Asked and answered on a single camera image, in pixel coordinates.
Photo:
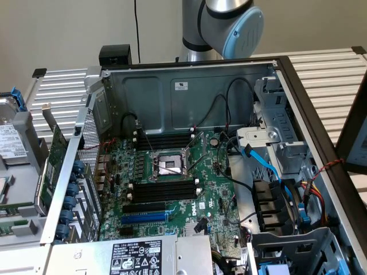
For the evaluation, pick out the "blue card retention clip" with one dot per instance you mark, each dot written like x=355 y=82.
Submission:
x=66 y=216
x=69 y=202
x=63 y=231
x=74 y=177
x=72 y=189
x=78 y=166

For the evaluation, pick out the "blue drive rail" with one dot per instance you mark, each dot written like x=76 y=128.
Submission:
x=273 y=270

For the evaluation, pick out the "blue disk bracket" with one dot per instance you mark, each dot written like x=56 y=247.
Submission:
x=17 y=98

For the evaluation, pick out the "thin metal locking lever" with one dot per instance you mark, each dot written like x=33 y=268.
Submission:
x=167 y=169
x=149 y=140

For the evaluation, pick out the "grey parts rack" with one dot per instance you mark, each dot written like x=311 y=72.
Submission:
x=23 y=123

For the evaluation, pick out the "white case sticker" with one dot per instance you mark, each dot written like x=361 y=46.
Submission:
x=179 y=86

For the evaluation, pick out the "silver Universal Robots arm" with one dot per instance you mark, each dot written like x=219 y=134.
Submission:
x=223 y=23

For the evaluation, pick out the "round coin battery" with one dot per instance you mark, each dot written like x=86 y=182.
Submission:
x=214 y=141

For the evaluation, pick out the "dark grey drive cage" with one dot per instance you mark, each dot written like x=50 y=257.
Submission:
x=289 y=243

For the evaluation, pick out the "grey open PC case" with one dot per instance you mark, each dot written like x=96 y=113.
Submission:
x=149 y=97

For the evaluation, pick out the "black RAM slot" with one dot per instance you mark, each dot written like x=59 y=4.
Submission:
x=163 y=133
x=164 y=198
x=164 y=194
x=164 y=184
x=163 y=138
x=164 y=189
x=163 y=147
x=163 y=142

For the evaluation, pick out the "grey power supply unit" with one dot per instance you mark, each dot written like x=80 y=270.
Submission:
x=86 y=257

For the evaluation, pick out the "short black expansion slot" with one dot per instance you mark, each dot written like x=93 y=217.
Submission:
x=127 y=232

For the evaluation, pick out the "blue expansion slot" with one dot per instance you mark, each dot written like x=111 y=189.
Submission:
x=143 y=219

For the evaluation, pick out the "grey metal disk bay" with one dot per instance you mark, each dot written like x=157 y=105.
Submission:
x=286 y=120

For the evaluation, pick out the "green Dell motherboard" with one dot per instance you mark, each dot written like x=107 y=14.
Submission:
x=206 y=183

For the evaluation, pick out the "silver finned heat sink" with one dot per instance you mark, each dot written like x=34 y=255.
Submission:
x=190 y=230

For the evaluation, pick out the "long black expansion slot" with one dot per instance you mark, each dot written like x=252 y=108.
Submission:
x=143 y=208

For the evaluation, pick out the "CPU socket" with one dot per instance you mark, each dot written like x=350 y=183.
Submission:
x=169 y=166

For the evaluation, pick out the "green graphics card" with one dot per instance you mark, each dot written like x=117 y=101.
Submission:
x=54 y=160

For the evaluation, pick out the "blue plastic clip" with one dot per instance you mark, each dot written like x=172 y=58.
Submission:
x=304 y=219

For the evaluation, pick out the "black box device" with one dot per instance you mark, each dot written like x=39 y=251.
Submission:
x=114 y=54

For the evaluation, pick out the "black table corner cap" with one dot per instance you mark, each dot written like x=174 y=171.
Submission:
x=359 y=50
x=39 y=72

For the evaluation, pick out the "black fan shroud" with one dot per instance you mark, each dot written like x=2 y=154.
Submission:
x=266 y=200

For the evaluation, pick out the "silver hard disk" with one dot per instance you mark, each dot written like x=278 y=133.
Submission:
x=11 y=140

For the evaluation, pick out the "metal socket cover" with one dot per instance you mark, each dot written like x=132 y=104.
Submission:
x=198 y=143

